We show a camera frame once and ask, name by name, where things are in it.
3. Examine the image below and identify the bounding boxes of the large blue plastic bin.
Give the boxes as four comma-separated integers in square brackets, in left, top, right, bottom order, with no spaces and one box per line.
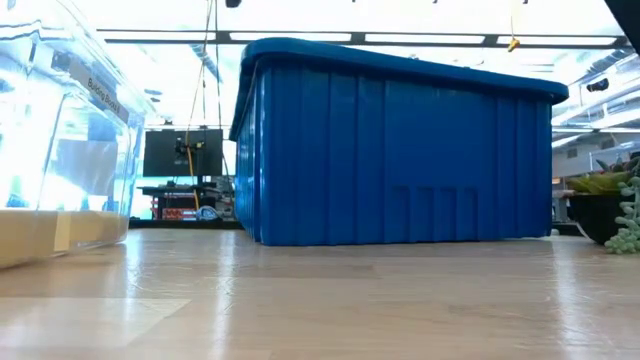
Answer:
[228,37,570,247]

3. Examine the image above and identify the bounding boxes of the black background table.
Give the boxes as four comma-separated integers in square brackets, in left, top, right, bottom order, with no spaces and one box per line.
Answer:
[137,180,236,221]

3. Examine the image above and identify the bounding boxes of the clear plastic block box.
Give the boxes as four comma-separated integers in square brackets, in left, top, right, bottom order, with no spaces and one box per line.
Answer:
[0,0,157,271]

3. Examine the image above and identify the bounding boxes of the artificial succulent in black pot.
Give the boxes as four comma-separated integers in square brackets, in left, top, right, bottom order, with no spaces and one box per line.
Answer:
[567,154,640,256]

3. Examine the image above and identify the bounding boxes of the black background monitor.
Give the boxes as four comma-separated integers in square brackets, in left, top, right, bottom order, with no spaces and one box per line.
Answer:
[142,128,225,177]

